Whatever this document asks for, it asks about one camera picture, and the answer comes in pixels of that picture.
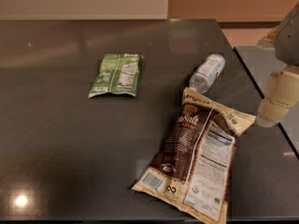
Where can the dark side table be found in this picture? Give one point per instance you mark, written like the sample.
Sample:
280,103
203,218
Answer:
260,64

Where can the brown chip bag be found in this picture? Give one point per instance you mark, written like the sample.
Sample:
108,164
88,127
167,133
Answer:
191,171

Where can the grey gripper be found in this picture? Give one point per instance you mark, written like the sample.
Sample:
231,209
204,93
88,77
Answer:
288,40

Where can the green chip bag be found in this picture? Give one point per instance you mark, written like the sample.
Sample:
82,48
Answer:
118,74

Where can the clear plastic water bottle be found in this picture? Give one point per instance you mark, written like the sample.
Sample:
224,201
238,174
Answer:
206,73

